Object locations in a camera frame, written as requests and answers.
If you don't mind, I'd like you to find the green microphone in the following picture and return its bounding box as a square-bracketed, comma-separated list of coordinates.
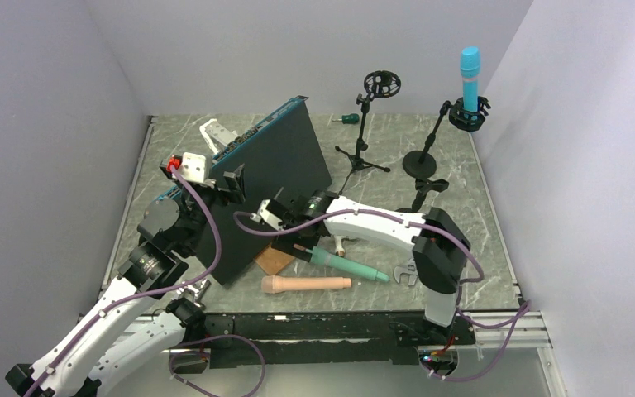
[307, 246, 389, 283]

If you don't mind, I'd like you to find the beige microphone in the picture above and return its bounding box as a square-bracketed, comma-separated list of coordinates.
[260, 275, 351, 294]

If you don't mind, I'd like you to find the black round-base microphone stand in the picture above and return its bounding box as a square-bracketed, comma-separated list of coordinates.
[396, 179, 450, 213]

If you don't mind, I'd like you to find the black tripod microphone stand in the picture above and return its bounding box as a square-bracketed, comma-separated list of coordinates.
[335, 70, 402, 194]

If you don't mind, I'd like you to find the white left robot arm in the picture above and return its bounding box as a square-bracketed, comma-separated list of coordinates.
[5, 154, 246, 396]

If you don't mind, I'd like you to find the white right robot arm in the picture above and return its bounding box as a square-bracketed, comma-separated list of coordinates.
[258, 192, 472, 343]

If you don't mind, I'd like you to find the blue microphone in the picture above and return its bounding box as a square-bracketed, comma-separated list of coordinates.
[460, 46, 480, 112]

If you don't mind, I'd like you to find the wooden board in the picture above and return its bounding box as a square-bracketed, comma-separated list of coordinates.
[254, 245, 295, 275]

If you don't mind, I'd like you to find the white plastic faucet fitting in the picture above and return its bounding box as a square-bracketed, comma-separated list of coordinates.
[333, 236, 358, 257]

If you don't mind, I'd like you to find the chrome faucet fitting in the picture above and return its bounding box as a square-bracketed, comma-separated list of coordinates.
[178, 279, 212, 309]

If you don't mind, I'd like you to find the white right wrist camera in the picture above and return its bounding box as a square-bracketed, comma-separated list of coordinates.
[250, 198, 289, 231]

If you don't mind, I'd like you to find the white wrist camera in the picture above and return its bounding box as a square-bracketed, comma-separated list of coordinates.
[162, 152, 212, 184]
[250, 198, 289, 231]

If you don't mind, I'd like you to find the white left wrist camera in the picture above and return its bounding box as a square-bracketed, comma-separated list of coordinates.
[162, 152, 212, 184]

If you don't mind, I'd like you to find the white metal bracket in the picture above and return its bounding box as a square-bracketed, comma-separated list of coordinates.
[199, 118, 238, 155]

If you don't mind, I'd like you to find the dark blue-edged network switch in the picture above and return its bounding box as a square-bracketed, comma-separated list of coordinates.
[153, 95, 334, 288]

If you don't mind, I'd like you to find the green handled screwdriver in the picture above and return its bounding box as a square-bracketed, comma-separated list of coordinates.
[332, 113, 360, 125]

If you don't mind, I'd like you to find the black mounting base rail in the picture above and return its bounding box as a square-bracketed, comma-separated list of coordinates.
[178, 310, 476, 369]

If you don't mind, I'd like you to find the red handled adjustable wrench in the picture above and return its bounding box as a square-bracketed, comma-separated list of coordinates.
[393, 258, 418, 287]

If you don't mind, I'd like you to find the black round-base shock-mount stand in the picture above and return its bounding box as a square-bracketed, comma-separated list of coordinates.
[402, 93, 492, 180]

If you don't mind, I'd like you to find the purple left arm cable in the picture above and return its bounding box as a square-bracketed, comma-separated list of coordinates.
[21, 166, 266, 397]

